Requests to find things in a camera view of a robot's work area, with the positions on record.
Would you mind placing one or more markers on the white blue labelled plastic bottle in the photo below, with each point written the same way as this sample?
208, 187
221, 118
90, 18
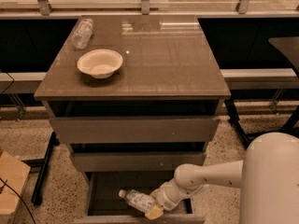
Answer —
140, 201

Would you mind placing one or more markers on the black right stand frame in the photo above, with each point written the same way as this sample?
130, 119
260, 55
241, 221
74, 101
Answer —
251, 119

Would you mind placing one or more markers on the cardboard box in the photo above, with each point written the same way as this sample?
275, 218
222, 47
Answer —
14, 174

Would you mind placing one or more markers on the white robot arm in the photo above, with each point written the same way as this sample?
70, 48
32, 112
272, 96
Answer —
268, 178

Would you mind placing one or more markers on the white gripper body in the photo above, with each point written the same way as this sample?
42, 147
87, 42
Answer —
163, 196

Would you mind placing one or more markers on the white paper bowl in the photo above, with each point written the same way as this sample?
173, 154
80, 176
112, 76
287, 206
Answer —
100, 63

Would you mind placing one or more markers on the grey open bottom drawer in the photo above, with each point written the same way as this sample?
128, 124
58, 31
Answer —
104, 205

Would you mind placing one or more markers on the clear crumpled plastic bottle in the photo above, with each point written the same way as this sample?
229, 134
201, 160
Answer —
83, 33

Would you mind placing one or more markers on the grey middle drawer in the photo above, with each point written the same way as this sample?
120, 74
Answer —
134, 161

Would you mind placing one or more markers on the grey top drawer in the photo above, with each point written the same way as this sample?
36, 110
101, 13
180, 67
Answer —
133, 130

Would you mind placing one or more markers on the grey drawer cabinet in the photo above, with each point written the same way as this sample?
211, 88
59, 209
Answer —
168, 71

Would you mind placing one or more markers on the black left stand leg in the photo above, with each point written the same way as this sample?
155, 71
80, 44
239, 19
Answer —
37, 198

